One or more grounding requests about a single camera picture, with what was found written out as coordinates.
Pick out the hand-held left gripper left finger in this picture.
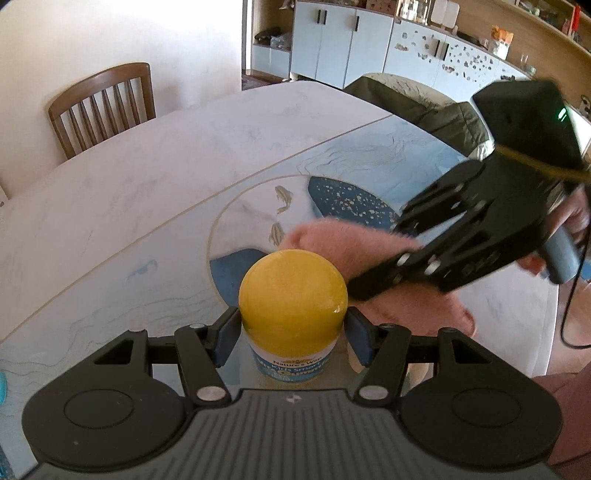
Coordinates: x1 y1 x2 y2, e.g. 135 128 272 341
92 307 242 408

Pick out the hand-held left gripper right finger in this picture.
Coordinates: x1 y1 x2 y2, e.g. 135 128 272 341
344 307 491 408

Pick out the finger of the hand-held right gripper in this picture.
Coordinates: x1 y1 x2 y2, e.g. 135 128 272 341
346 202 523 304
392 159 494 240

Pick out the yellow lid vitamin jar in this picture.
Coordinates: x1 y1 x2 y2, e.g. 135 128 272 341
238 249 350 385

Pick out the pink fluffy cloth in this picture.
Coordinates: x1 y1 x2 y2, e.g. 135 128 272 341
281 220 478 386

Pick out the person's right hand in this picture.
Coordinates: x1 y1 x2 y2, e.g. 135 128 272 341
560 186 591 246

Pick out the wooden countertop shelf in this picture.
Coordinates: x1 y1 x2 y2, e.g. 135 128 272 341
450 0 591 79

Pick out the orange snack packet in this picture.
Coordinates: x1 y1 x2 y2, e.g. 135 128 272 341
491 25 515 59

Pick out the pale blue cabinet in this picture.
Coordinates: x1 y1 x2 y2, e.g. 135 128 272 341
250 0 542 108

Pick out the person's pink clothing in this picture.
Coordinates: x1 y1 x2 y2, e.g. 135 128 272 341
531 369 591 468

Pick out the brown wooden chair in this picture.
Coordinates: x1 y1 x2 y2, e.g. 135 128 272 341
48 62 157 162

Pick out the black cable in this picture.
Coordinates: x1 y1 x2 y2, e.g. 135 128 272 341
560 240 591 348

